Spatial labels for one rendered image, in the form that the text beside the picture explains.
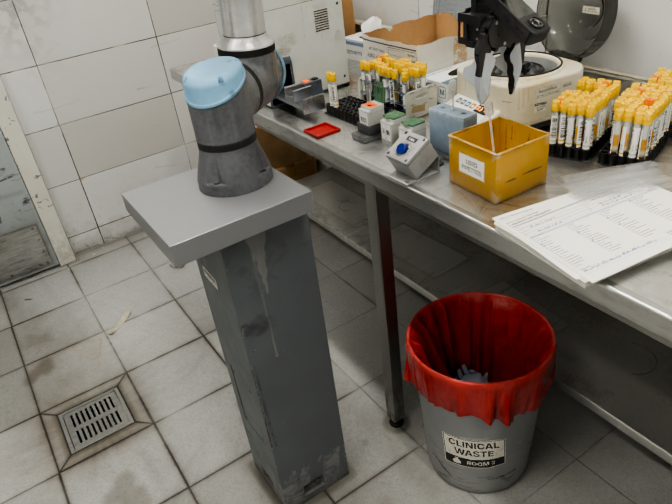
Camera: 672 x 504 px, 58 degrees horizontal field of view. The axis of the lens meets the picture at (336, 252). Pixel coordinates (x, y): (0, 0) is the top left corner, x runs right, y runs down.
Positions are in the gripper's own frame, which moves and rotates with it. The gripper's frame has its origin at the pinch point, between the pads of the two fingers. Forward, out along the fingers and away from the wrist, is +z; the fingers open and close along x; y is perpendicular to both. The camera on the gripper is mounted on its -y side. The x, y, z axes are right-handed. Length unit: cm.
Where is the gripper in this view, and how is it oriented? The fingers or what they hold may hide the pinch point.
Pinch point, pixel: (499, 93)
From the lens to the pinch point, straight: 115.4
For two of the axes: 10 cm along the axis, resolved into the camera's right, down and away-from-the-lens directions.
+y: -5.1, -4.2, 7.5
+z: 1.1, 8.4, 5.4
